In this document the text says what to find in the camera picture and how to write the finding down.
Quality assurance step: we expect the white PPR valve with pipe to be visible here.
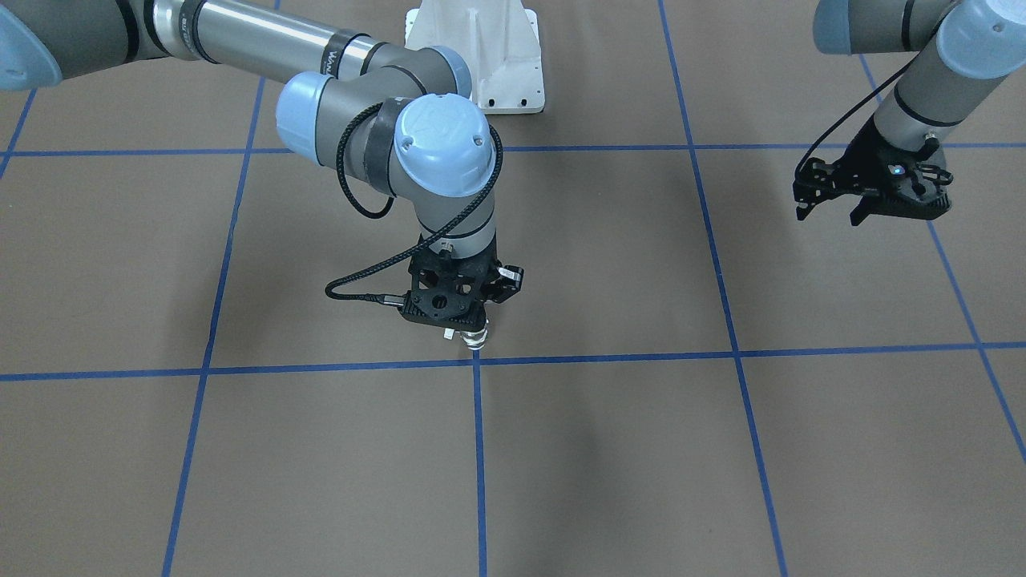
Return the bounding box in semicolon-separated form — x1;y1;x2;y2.
443;320;490;352

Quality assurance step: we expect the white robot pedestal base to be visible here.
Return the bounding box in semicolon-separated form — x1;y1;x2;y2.
404;1;546;115

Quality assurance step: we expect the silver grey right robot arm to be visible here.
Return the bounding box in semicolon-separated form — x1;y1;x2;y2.
2;1;813;370

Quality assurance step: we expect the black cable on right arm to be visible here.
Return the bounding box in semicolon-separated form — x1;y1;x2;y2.
325;100;504;309

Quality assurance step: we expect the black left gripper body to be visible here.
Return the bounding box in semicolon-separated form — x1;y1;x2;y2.
846;119;953;220

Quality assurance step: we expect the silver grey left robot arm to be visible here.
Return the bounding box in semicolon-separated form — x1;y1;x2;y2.
793;1;1025;226

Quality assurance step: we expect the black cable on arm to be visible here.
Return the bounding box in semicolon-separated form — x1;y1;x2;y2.
795;60;915;181
325;100;504;309

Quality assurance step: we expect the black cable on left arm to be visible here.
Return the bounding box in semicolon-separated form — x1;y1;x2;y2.
795;60;915;181

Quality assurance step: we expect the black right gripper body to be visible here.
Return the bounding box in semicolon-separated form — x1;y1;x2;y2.
401;240;499;329

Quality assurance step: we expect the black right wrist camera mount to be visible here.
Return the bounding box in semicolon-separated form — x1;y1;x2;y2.
491;265;524;304

